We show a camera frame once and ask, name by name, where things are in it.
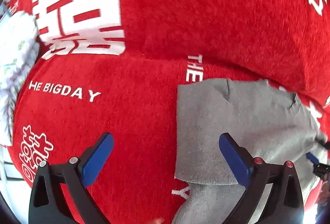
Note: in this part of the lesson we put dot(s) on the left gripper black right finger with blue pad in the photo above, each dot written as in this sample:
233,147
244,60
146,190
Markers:
284,203

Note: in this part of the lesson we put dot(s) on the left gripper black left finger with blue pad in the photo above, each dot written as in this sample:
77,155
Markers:
47,201

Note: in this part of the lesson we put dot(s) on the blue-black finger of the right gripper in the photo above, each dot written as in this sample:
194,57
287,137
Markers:
319,169

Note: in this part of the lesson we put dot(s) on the grey knit sweater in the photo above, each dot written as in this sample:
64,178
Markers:
270,123

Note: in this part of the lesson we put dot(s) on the red blanket with white characters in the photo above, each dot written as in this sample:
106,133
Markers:
68,101

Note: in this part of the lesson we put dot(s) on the red folded quilt behind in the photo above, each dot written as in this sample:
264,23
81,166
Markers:
286,41

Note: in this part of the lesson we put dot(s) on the white floral pillow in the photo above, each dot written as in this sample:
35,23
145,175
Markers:
19,51

